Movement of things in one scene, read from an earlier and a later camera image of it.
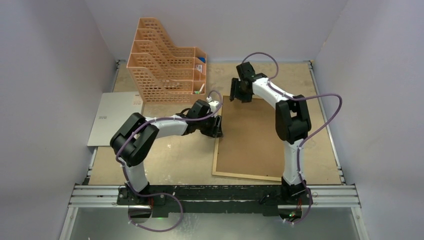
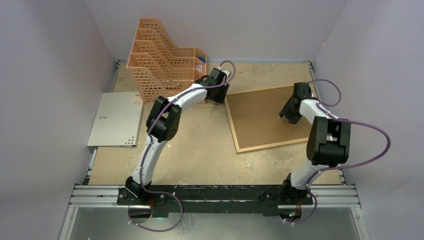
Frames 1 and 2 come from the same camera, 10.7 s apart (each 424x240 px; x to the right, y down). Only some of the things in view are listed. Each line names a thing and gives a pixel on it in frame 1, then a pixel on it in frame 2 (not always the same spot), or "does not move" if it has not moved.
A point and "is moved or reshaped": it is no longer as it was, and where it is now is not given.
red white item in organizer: (199, 67) does not move
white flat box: (114, 108) does not move
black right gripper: (241, 88) to (289, 114)
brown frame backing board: (250, 144) is moved or reshaped
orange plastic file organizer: (164, 73) does not move
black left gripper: (214, 131) to (221, 99)
